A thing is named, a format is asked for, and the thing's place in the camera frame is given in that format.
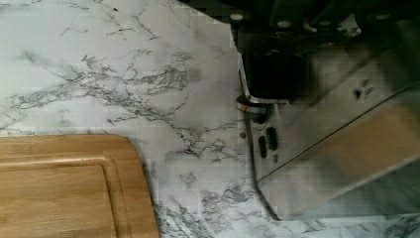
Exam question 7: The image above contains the bamboo cutting board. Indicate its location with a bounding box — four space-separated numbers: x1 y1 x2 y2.
1 134 158 238

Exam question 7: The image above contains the silver toaster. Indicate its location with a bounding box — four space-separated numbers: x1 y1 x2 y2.
246 18 419 220

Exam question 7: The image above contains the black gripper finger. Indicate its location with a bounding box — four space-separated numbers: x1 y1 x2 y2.
179 0 419 99

